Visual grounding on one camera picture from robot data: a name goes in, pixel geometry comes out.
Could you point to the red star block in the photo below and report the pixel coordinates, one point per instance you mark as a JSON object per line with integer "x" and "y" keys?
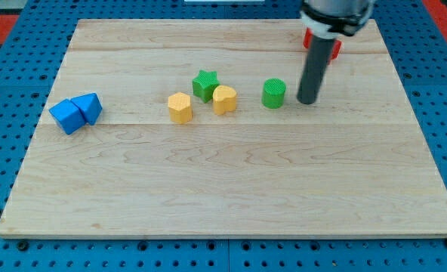
{"x": 335, "y": 48}

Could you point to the robot arm end silver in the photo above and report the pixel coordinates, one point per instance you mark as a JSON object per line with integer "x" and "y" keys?
{"x": 327, "y": 19}

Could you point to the green star block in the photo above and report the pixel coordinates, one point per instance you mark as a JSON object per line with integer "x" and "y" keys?
{"x": 204, "y": 85}

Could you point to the yellow heart block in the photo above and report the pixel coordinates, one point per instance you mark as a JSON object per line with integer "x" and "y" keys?
{"x": 224, "y": 99}

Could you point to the yellow hexagon block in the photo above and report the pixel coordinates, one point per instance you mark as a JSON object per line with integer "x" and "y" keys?
{"x": 180, "y": 108}

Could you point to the green cylinder block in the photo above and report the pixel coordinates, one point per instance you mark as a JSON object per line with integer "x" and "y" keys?
{"x": 273, "y": 93}

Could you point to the light wooden board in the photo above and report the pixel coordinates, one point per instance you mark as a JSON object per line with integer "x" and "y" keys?
{"x": 354, "y": 165}

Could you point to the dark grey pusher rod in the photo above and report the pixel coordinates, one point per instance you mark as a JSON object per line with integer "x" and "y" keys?
{"x": 318, "y": 56}

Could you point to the blue triangular prism block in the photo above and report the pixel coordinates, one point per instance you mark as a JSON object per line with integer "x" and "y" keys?
{"x": 90, "y": 107}

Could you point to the blue cube block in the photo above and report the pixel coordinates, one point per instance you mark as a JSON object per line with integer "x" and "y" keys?
{"x": 67, "y": 116}

